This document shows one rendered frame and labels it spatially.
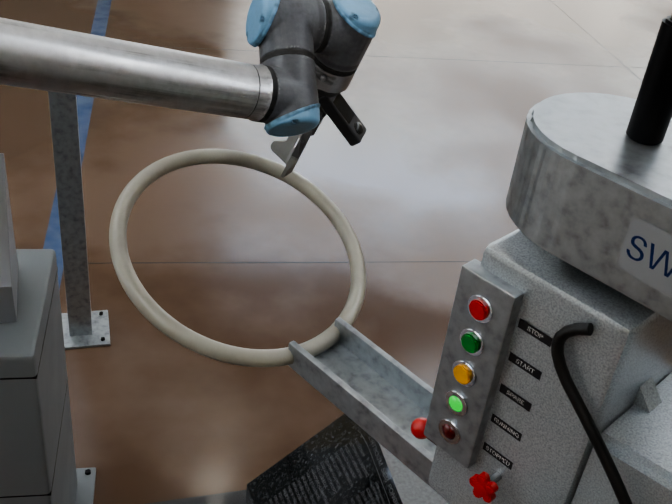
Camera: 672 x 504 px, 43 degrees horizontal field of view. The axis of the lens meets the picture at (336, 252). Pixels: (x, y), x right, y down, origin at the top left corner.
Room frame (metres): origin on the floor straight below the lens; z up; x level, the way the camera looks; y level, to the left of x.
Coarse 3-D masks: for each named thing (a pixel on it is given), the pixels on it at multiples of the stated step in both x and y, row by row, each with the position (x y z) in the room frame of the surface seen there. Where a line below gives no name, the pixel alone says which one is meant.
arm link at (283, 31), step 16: (256, 0) 1.36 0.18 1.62; (272, 0) 1.33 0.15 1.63; (288, 0) 1.35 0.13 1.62; (304, 0) 1.37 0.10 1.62; (320, 0) 1.39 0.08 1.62; (256, 16) 1.33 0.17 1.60; (272, 16) 1.31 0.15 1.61; (288, 16) 1.33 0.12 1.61; (304, 16) 1.34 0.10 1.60; (320, 16) 1.36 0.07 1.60; (256, 32) 1.31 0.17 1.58; (272, 32) 1.31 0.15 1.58; (288, 32) 1.31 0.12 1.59; (304, 32) 1.33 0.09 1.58; (320, 32) 1.35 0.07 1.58; (272, 48) 1.29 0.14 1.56; (288, 48) 1.29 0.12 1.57; (304, 48) 1.30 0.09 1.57; (320, 48) 1.36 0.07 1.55
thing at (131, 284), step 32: (160, 160) 1.41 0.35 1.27; (192, 160) 1.45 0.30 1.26; (224, 160) 1.49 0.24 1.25; (256, 160) 1.51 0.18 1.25; (128, 192) 1.31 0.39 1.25; (320, 192) 1.49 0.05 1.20; (128, 256) 1.18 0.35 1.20; (352, 256) 1.37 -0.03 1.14; (128, 288) 1.12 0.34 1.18; (352, 288) 1.30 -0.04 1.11; (160, 320) 1.08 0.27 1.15; (352, 320) 1.23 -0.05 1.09; (224, 352) 1.07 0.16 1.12; (256, 352) 1.09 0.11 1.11; (288, 352) 1.11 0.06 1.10; (320, 352) 1.14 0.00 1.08
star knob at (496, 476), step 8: (496, 472) 0.77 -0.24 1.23; (472, 480) 0.75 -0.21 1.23; (480, 480) 0.75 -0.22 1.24; (488, 480) 0.75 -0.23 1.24; (496, 480) 0.76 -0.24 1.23; (480, 488) 0.74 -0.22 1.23; (488, 488) 0.74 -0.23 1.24; (496, 488) 0.74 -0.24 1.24; (480, 496) 0.74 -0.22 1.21; (488, 496) 0.74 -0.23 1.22
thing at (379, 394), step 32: (352, 352) 1.16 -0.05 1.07; (384, 352) 1.13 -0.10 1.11; (320, 384) 1.06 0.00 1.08; (352, 384) 1.08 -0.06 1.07; (384, 384) 1.10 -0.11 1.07; (416, 384) 1.06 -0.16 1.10; (352, 416) 1.01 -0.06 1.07; (384, 416) 0.97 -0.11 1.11; (416, 416) 1.03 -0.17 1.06; (416, 448) 0.92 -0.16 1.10
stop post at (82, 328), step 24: (48, 96) 2.32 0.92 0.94; (72, 96) 2.34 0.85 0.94; (72, 120) 2.33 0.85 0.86; (72, 144) 2.33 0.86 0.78; (72, 168) 2.33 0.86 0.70; (72, 192) 2.33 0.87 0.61; (72, 216) 2.33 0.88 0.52; (72, 240) 2.32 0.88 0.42; (72, 264) 2.32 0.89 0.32; (72, 288) 2.32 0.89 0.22; (72, 312) 2.32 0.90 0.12; (96, 312) 2.47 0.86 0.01; (72, 336) 2.31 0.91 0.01; (96, 336) 2.33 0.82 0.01
